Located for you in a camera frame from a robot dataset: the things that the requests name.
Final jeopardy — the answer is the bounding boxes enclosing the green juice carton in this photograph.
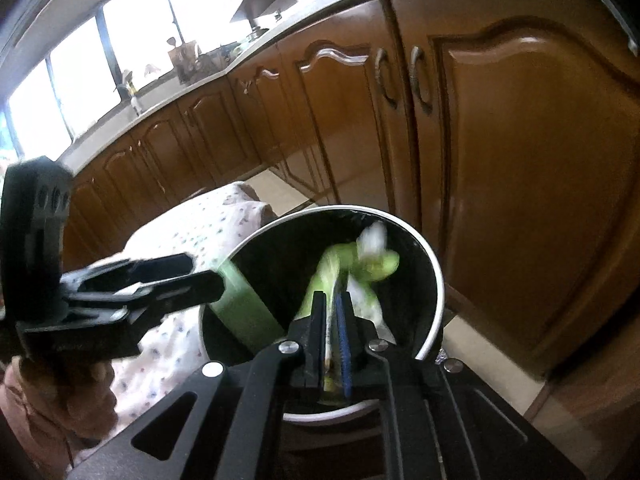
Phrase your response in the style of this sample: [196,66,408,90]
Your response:
[208,259,285,354]

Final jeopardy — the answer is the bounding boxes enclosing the green snack pouch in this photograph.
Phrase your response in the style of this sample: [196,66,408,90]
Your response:
[294,221,399,404]

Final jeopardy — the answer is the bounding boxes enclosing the white round trash bin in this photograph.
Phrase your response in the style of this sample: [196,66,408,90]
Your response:
[200,205,444,426]

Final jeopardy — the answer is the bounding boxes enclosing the brown wooden kitchen cabinets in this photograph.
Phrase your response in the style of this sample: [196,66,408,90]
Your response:
[63,0,639,374]

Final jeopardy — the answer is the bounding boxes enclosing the person's left hand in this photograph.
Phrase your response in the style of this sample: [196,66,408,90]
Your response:
[1,356,117,479]

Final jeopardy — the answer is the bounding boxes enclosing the wooden knife block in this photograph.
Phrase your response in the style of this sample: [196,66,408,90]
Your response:
[168,41,198,84]

